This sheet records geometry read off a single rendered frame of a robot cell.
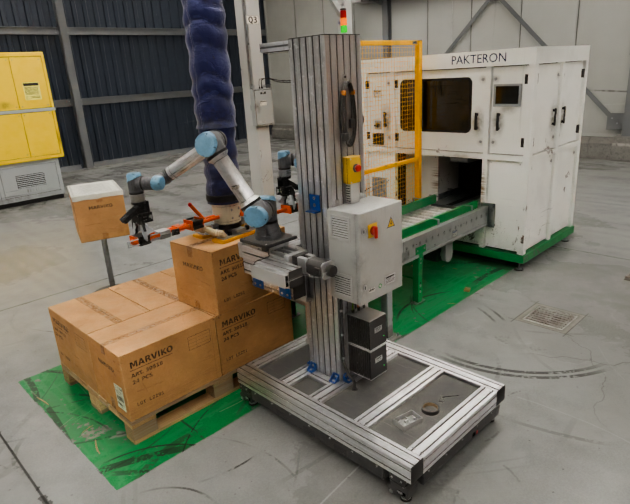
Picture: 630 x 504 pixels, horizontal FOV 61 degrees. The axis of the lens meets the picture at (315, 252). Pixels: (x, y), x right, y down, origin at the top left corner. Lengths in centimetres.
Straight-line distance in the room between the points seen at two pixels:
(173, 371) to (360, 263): 127
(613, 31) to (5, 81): 1046
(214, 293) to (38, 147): 761
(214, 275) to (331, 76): 128
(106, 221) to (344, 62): 286
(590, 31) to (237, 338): 968
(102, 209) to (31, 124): 568
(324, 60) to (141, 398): 199
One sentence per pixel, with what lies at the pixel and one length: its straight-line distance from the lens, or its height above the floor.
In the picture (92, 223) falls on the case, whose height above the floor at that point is 77.
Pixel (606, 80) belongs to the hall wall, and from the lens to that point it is 1160.
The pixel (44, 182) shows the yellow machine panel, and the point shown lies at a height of 33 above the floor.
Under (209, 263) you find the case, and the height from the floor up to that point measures 87.
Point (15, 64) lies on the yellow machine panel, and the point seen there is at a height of 229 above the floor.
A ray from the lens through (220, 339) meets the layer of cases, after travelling 327.
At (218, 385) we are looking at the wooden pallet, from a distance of 339.
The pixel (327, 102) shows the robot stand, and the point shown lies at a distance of 258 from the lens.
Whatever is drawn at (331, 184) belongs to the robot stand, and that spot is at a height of 134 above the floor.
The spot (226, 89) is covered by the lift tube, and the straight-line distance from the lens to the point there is 315.
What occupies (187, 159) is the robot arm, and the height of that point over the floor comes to 148.
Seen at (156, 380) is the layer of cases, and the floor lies 32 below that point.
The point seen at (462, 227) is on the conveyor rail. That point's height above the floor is 49.
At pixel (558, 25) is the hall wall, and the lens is 1193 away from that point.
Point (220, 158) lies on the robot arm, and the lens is 268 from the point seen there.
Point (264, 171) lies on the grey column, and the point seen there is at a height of 108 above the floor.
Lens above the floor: 186
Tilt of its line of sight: 19 degrees down
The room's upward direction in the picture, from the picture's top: 4 degrees counter-clockwise
